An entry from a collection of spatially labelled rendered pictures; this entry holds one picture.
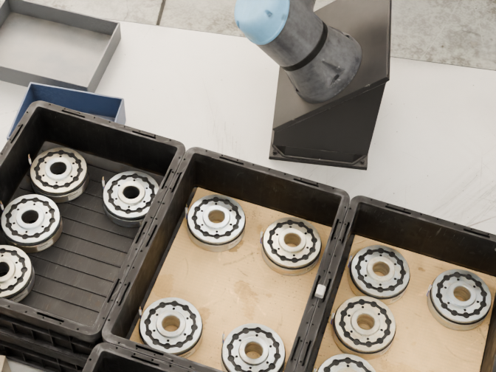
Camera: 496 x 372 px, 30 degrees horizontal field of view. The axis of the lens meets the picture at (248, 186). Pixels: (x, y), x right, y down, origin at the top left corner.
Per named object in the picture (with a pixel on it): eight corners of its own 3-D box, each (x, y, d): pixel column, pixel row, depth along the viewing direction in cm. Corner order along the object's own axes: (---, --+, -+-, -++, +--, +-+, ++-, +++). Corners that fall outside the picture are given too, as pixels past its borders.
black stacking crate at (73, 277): (43, 139, 177) (34, 100, 168) (187, 183, 173) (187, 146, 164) (-61, 314, 155) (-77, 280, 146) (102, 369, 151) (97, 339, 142)
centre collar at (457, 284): (447, 280, 158) (448, 277, 157) (476, 285, 158) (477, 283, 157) (446, 305, 155) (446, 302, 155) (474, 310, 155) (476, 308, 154)
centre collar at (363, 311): (352, 307, 154) (352, 305, 154) (381, 312, 154) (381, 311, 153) (348, 333, 151) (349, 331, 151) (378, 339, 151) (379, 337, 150)
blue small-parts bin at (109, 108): (126, 119, 195) (124, 97, 189) (107, 176, 187) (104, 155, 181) (35, 103, 197) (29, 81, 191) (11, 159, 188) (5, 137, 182)
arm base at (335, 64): (308, 49, 188) (277, 21, 182) (368, 29, 178) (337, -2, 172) (292, 111, 181) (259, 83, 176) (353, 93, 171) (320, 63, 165)
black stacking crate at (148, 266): (190, 184, 173) (190, 146, 164) (342, 229, 169) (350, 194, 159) (105, 370, 151) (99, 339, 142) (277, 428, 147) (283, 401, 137)
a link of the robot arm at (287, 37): (267, 74, 175) (219, 32, 168) (284, 18, 181) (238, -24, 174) (316, 58, 167) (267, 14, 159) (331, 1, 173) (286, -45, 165)
